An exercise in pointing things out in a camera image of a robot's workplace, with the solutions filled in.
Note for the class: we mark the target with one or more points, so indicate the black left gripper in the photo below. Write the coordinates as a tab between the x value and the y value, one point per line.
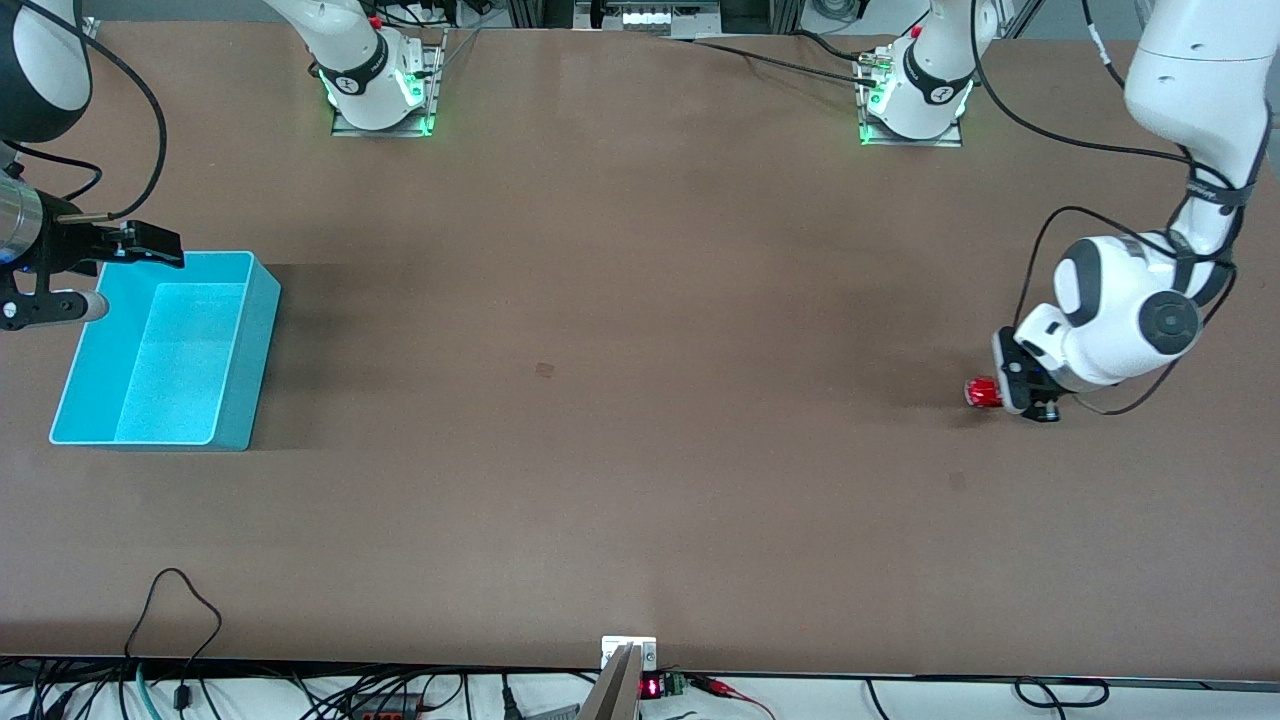
1044	394

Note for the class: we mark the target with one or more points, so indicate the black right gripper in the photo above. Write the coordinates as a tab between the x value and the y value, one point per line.
68	247

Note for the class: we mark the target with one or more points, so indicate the red beetle toy car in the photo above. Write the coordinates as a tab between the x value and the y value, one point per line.
982	392

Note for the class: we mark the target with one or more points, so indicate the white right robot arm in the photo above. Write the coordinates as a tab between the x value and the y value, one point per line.
365	60

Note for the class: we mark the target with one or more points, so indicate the blue plastic box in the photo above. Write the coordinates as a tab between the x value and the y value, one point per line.
180	370

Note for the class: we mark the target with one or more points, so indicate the red digit display module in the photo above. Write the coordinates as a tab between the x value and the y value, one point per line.
652	687

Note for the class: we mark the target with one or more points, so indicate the black power strip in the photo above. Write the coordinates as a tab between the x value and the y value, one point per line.
385	708

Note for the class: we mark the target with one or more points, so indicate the white lit device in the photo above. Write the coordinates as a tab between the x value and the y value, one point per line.
660	15

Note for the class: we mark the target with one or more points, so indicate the aluminium frame corner bracket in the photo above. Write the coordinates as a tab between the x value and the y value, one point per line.
90	30

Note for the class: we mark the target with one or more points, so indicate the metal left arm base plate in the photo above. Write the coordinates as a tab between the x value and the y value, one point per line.
950	142

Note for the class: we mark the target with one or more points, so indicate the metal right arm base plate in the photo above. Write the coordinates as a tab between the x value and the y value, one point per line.
436	80

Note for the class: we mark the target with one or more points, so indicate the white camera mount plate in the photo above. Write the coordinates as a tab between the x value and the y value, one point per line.
612	645

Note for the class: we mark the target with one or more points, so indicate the grey metal camera bar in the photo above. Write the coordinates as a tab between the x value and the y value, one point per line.
615	695

